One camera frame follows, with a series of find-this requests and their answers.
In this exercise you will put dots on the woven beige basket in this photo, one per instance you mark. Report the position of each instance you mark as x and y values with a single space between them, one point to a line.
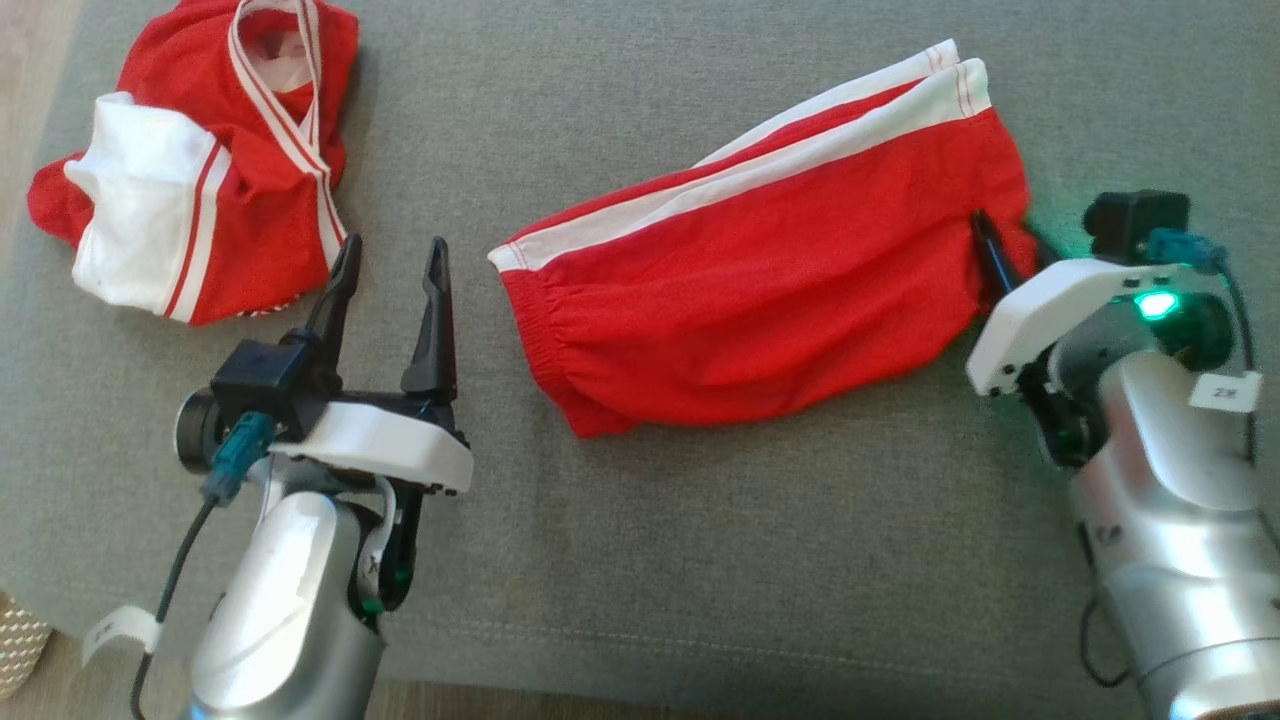
20 645

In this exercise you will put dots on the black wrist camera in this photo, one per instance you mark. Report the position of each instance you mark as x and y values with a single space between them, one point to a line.
260 385
1135 220

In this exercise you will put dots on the red basketball jersey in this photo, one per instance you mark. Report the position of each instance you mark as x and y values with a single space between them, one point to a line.
260 210

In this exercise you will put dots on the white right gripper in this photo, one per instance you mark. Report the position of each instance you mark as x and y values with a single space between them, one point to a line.
1040 310

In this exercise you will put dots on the red white-striped shorts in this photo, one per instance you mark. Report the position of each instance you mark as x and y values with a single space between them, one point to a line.
760 280

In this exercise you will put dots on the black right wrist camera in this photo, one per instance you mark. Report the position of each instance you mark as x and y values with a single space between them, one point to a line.
1135 220

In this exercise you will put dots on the grey sofa seat cushion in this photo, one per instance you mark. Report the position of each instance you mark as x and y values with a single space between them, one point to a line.
700 560

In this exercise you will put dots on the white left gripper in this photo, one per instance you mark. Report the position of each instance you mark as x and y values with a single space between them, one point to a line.
390 445

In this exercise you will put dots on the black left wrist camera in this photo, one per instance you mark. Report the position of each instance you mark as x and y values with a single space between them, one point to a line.
260 385

